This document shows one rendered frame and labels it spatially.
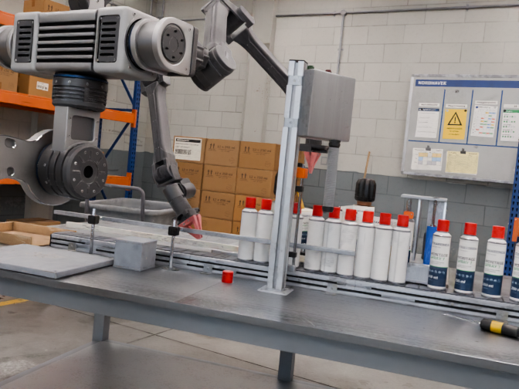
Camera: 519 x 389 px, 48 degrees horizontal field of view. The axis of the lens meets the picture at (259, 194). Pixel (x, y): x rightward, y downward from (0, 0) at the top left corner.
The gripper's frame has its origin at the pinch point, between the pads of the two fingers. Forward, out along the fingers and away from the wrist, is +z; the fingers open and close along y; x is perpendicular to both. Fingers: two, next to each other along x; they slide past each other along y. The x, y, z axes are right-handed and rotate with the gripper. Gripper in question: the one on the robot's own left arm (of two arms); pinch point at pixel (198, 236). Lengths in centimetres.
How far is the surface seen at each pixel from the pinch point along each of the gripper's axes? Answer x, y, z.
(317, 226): -36.7, -2.1, 19.0
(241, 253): -10.8, -2.7, 12.9
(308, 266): -27.4, -2.3, 27.8
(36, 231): 64, 12, -40
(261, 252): -16.6, -1.9, 16.0
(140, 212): 108, 179, -67
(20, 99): 186, 242, -230
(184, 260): 6.3, -5.8, 4.8
